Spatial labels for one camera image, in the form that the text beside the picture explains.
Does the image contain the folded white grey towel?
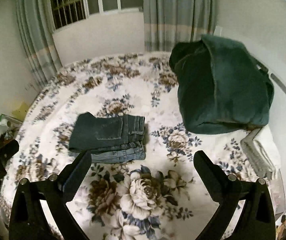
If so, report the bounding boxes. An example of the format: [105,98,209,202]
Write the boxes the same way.
[240,125,281,180]

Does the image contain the dark green pillow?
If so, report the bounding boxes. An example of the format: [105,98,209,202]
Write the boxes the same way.
[169,35,274,134]

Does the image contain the light blue folded jeans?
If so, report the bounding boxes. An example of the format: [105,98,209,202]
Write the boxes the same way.
[69,141,146,164]

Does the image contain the dark blue denim pants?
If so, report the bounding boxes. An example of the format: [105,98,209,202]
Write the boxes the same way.
[69,112,145,150]

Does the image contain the grey striped curtain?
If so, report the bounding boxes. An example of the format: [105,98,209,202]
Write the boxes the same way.
[16,0,62,89]

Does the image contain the grey right curtain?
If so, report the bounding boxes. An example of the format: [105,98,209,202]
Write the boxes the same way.
[143,0,217,51]

